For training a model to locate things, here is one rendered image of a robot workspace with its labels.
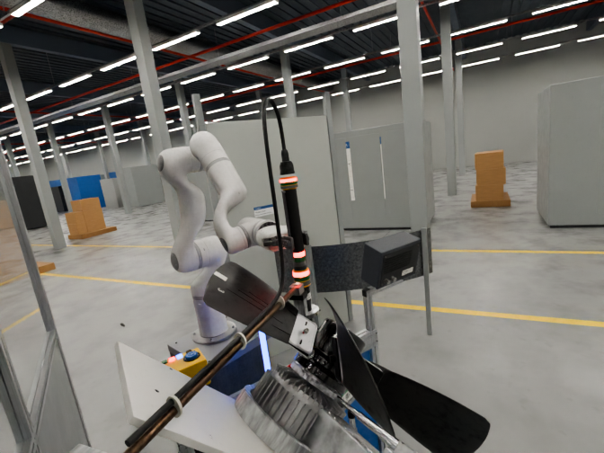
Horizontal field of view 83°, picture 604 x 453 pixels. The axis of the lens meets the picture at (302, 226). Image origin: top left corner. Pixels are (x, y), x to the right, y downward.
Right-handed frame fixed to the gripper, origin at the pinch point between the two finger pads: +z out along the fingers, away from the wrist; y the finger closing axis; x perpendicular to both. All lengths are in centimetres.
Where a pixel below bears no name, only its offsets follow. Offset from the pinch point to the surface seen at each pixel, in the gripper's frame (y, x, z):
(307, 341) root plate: 5.5, -22.7, 8.1
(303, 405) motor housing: 13.4, -31.2, 16.3
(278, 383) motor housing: 15.8, -27.5, 10.7
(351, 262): -125, -65, -134
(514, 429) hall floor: -133, -146, -16
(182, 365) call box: 29, -38, -34
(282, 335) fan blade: 11.6, -18.9, 7.7
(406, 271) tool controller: -76, -38, -33
